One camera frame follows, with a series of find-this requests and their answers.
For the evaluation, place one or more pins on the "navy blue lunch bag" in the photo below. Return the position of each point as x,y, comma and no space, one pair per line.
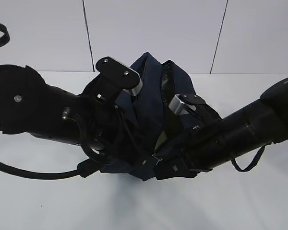
150,114

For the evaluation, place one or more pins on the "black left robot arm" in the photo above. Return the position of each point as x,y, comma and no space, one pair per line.
29,105

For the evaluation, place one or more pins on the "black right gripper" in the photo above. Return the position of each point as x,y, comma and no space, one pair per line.
174,156

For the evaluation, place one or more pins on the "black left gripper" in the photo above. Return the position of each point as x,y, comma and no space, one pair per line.
106,135

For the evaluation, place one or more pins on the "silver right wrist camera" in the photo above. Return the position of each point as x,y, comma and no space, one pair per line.
181,103

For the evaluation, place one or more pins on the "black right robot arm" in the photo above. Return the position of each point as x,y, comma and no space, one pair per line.
200,149

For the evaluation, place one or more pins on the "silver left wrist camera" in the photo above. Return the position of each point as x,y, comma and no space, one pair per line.
120,74

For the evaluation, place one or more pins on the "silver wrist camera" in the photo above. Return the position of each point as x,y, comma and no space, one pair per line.
181,103
120,74

